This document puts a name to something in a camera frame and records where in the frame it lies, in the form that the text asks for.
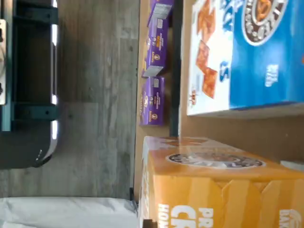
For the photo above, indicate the white panel black marks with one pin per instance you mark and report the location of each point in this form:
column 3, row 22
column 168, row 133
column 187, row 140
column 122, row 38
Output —
column 2, row 59

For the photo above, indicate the yellow pretzel crackers box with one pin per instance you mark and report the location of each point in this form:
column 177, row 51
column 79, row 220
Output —
column 213, row 194

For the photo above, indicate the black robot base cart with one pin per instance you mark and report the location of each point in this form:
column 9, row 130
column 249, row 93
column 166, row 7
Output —
column 31, row 71

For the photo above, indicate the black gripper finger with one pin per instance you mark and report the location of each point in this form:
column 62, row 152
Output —
column 150, row 224

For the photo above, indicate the purple pasta box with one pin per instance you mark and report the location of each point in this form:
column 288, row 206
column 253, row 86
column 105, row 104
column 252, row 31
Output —
column 152, row 102
column 156, row 21
column 155, row 47

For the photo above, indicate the white side curtain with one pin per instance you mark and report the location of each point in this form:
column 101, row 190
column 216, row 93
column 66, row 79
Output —
column 59, row 213

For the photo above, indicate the blue pretzel crackers box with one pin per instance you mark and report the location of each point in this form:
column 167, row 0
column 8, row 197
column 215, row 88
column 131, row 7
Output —
column 249, row 59

